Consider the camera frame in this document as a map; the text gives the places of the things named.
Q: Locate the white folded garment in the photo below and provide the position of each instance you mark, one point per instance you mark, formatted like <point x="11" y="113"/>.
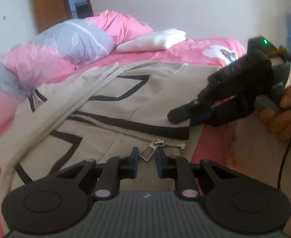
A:
<point x="153" y="42"/>

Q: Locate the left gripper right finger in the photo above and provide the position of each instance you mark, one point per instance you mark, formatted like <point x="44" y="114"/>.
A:
<point x="178" y="169"/>

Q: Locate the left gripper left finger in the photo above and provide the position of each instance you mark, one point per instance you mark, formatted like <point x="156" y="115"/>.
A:
<point x="111" y="173"/>

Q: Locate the brown wooden door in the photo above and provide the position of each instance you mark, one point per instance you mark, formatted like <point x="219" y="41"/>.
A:
<point x="52" y="12"/>

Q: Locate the beige zip hoodie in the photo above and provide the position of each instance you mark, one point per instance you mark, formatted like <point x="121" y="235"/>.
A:
<point x="104" y="113"/>

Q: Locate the pink grey floral duvet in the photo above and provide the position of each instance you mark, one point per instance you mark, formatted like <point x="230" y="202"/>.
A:
<point x="64" y="47"/>

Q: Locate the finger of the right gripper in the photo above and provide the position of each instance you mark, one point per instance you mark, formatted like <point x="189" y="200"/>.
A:
<point x="184" y="112"/>
<point x="214" y="116"/>

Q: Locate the operator right hand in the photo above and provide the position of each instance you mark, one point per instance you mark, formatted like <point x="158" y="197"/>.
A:
<point x="279" y="125"/>

